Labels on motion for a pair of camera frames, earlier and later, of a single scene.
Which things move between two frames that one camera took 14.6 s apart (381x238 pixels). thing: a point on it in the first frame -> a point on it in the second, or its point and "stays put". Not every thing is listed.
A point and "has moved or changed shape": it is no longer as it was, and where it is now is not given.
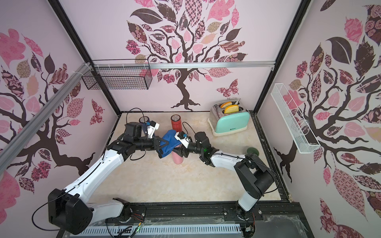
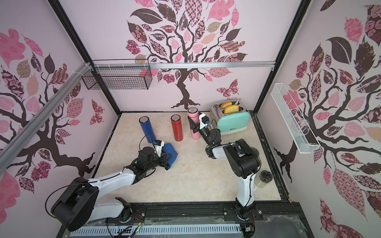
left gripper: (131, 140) -> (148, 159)
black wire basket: (134, 74) stays put
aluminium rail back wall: (181, 64) stays put
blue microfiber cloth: (169, 136) has moved or changed shape
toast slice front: (231, 108) stays put
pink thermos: (177, 158) -> (193, 113)
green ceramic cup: (253, 150) stays put
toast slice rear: (226, 104) stays put
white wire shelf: (302, 135) stays put
